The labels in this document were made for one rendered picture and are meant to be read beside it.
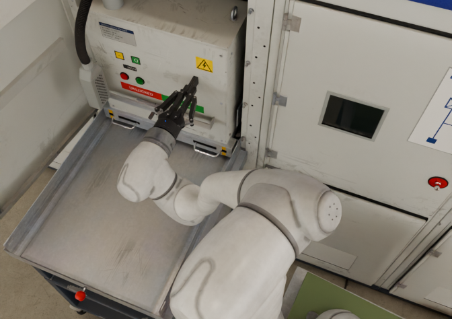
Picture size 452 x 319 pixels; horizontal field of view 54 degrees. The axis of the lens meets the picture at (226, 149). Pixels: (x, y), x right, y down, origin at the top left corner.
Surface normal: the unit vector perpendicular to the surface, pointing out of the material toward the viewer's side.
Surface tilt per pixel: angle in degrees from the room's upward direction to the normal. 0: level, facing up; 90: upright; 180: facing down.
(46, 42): 90
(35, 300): 0
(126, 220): 0
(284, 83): 90
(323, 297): 1
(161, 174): 56
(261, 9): 90
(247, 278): 29
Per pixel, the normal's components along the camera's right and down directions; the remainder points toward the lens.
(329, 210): 0.71, -0.03
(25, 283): 0.00, -0.57
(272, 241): 0.47, -0.35
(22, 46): 0.88, 0.39
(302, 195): -0.25, -0.63
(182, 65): -0.37, 0.77
